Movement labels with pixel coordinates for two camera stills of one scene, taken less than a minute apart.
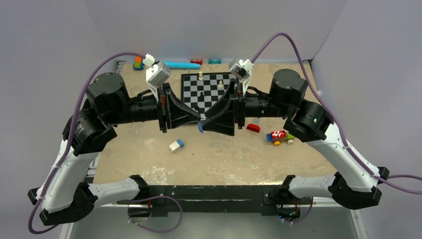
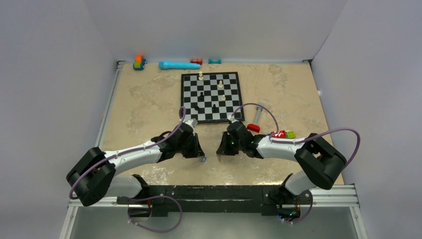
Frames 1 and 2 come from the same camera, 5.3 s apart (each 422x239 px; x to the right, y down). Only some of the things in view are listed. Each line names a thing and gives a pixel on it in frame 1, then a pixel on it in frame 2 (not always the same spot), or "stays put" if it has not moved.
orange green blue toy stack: x=138 y=64 stays put
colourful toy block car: x=277 y=136 stays put
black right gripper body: x=240 y=105 -> x=230 y=146
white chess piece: x=200 y=78 stays put
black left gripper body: x=164 y=112 -> x=189 y=148
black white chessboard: x=200 y=91 stays put
